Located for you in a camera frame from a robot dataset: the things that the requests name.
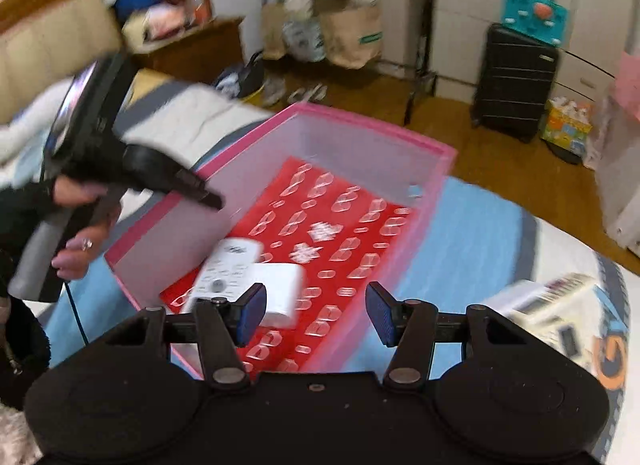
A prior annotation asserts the colourful packet bundle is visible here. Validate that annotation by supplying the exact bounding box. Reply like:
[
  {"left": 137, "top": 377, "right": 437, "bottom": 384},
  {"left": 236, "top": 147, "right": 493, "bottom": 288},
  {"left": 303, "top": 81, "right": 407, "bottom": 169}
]
[{"left": 540, "top": 99, "right": 596, "bottom": 166}]

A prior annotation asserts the white rectangular box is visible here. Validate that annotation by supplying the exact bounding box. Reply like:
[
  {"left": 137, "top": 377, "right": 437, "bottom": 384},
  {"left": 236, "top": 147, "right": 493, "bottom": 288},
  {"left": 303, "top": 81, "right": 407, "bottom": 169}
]
[{"left": 240, "top": 262, "right": 306, "bottom": 331}]

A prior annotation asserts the person's left hand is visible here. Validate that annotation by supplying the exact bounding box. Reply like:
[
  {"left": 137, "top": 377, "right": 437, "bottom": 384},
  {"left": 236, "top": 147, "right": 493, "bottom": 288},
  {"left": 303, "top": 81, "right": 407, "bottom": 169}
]
[{"left": 50, "top": 177, "right": 123, "bottom": 284}]

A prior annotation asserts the pink storage box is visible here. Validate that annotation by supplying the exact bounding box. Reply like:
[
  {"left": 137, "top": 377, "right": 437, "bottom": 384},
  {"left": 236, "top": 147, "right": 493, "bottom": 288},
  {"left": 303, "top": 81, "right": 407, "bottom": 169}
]
[{"left": 104, "top": 101, "right": 458, "bottom": 381}]

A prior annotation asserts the black fleece garment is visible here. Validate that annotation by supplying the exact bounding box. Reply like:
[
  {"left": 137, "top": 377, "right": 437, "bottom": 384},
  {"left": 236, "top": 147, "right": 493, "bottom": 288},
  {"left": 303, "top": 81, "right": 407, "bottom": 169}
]
[{"left": 0, "top": 295, "right": 53, "bottom": 412}]

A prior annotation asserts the teal tote bag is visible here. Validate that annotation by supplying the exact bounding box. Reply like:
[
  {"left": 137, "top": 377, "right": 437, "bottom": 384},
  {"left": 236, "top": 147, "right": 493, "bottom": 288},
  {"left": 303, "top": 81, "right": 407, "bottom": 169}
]
[{"left": 501, "top": 0, "right": 571, "bottom": 46}]

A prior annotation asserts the grey fluffy cloth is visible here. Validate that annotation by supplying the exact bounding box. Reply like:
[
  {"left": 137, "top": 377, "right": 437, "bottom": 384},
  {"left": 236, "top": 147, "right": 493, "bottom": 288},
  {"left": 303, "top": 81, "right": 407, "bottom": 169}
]
[{"left": 0, "top": 405, "right": 43, "bottom": 465}]

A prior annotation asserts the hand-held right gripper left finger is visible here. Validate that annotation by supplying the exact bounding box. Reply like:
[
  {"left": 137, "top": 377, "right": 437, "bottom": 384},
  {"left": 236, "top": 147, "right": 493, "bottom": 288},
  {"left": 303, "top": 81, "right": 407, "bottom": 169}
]
[{"left": 102, "top": 282, "right": 267, "bottom": 391}]

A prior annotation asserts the person's left forearm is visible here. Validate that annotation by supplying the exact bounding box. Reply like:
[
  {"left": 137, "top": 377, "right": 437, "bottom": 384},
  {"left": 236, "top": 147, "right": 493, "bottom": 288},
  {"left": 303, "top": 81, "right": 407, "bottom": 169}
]
[{"left": 0, "top": 180, "right": 57, "bottom": 298}]

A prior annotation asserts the tan paper bag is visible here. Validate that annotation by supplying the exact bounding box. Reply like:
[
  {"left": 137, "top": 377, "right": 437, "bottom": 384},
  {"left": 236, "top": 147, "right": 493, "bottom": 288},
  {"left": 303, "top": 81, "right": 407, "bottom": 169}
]
[{"left": 261, "top": 4, "right": 289, "bottom": 60}]

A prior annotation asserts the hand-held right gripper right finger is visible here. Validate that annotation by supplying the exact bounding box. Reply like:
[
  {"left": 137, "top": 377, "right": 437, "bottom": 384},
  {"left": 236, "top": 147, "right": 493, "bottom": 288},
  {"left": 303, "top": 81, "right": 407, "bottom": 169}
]
[{"left": 365, "top": 281, "right": 533, "bottom": 390}]

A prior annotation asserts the black bag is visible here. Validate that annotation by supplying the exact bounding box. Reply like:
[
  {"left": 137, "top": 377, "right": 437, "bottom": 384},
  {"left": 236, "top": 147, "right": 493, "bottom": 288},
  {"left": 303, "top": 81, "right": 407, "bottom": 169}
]
[{"left": 215, "top": 51, "right": 266, "bottom": 100}]

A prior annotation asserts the white shoe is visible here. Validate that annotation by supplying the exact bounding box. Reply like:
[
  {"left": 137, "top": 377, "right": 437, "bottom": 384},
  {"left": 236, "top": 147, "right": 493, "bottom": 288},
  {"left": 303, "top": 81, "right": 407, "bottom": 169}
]
[{"left": 260, "top": 76, "right": 287, "bottom": 108}]

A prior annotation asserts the wooden padded headboard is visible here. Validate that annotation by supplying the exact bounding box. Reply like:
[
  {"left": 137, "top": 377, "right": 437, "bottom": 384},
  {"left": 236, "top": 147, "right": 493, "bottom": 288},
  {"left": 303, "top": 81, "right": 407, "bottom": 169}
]
[{"left": 0, "top": 0, "right": 128, "bottom": 124}]

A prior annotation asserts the black cable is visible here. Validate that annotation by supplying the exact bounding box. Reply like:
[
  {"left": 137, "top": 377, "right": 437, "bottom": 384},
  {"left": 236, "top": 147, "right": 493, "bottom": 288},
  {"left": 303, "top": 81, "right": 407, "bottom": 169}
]
[{"left": 62, "top": 280, "right": 91, "bottom": 347}]

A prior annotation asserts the brown paper bag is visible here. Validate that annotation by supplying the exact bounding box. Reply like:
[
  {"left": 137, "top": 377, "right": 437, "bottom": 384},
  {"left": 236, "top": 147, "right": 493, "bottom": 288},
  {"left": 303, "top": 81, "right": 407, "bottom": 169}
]
[{"left": 320, "top": 5, "right": 385, "bottom": 70}]

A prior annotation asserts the pink hanging bag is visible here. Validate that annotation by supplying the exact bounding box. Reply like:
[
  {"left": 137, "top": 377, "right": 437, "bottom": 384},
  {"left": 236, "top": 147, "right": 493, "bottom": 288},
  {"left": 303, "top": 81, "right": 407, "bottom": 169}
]
[{"left": 612, "top": 50, "right": 640, "bottom": 120}]

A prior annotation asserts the white cabinet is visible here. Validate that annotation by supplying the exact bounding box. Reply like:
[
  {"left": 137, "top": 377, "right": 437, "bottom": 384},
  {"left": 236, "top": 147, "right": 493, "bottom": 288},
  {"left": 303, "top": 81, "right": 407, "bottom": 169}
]
[{"left": 595, "top": 80, "right": 640, "bottom": 252}]

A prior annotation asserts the pile of soft toys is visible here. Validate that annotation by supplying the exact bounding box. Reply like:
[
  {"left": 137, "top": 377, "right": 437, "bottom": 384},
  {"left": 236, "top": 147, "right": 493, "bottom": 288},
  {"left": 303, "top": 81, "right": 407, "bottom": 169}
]
[{"left": 102, "top": 0, "right": 213, "bottom": 53}]

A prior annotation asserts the black clothes rack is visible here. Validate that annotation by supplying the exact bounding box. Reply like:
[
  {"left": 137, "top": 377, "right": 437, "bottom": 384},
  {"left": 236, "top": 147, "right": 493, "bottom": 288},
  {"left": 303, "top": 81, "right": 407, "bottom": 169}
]
[{"left": 260, "top": 0, "right": 438, "bottom": 126}]

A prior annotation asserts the white patterned plastic bag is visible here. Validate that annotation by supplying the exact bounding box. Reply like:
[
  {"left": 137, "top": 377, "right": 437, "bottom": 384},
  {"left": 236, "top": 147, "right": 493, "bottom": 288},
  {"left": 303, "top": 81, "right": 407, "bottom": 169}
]
[{"left": 282, "top": 17, "right": 326, "bottom": 63}]

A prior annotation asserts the white remote control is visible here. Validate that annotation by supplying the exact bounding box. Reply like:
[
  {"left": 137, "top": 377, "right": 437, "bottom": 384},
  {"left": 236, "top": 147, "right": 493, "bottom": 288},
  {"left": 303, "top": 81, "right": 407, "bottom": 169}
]
[{"left": 180, "top": 239, "right": 258, "bottom": 316}]

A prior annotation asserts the red patterned box liner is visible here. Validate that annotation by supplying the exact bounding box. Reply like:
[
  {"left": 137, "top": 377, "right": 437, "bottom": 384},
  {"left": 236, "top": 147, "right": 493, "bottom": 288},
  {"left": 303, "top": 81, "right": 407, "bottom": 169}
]
[{"left": 160, "top": 155, "right": 413, "bottom": 376}]

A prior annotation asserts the black suitcase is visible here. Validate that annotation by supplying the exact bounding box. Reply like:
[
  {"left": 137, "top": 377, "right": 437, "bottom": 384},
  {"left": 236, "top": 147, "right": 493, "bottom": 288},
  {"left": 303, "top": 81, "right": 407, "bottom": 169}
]
[{"left": 470, "top": 22, "right": 561, "bottom": 143}]

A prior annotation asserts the wooden nightstand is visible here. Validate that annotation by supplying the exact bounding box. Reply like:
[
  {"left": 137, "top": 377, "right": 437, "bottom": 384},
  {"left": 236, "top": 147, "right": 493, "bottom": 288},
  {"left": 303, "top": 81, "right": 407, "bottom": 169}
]
[{"left": 132, "top": 17, "right": 247, "bottom": 88}]

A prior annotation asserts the white quilt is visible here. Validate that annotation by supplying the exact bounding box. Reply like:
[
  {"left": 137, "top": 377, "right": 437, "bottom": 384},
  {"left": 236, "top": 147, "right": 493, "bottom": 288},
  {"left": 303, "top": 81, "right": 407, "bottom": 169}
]
[{"left": 0, "top": 82, "right": 273, "bottom": 166}]

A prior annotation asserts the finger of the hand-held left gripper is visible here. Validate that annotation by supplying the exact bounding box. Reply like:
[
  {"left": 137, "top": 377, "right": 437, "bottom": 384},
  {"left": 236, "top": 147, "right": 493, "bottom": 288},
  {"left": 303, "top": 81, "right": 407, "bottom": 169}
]
[{"left": 171, "top": 169, "right": 224, "bottom": 212}]

